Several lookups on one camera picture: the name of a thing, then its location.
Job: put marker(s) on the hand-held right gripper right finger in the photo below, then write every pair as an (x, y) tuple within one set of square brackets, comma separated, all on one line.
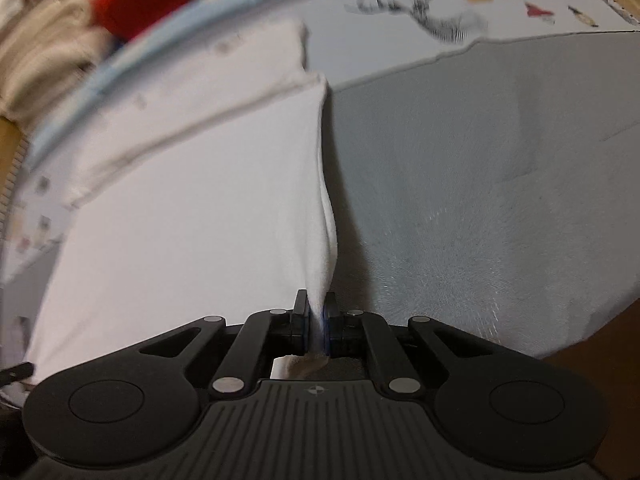
[(328, 325)]

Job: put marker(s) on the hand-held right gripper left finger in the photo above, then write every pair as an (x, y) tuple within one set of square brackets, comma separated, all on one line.
[(301, 322)]

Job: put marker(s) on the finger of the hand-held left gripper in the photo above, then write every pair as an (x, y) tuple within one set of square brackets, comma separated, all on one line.
[(15, 374)]

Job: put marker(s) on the white pants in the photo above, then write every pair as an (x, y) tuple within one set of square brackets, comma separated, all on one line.
[(200, 210)]

